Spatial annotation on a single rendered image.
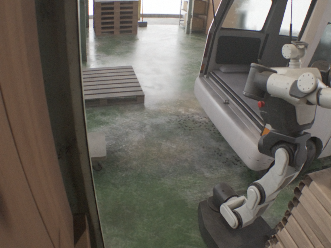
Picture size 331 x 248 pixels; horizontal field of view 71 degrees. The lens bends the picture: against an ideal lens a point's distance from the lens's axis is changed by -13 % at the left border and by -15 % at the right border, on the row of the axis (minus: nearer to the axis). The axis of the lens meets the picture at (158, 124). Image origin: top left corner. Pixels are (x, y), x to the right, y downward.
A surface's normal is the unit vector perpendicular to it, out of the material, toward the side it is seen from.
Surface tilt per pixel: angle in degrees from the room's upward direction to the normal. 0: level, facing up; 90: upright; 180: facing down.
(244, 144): 86
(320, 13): 76
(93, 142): 0
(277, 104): 103
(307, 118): 69
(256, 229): 0
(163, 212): 0
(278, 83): 65
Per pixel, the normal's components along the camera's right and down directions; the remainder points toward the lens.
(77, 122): 0.25, 0.54
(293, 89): -0.81, -0.22
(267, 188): -0.92, 0.17
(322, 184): 0.06, -0.84
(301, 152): 0.39, 0.18
